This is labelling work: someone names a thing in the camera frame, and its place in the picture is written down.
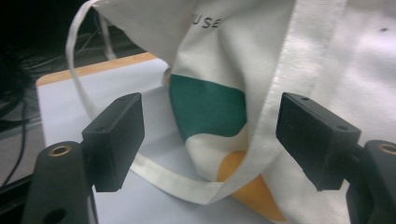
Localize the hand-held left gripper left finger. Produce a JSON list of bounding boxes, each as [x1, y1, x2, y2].
[[81, 91, 146, 193]]

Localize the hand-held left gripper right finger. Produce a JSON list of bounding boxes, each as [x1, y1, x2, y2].
[[275, 91, 362, 191]]

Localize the white tote bag colour patches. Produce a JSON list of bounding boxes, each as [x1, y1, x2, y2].
[[64, 0, 396, 224]]

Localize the white table sheet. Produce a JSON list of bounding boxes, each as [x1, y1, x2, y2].
[[36, 58, 275, 224]]

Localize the black cable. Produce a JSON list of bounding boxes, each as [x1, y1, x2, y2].
[[0, 101, 30, 189]]

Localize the aluminium frame rail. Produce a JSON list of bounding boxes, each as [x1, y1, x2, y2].
[[0, 115, 43, 140]]

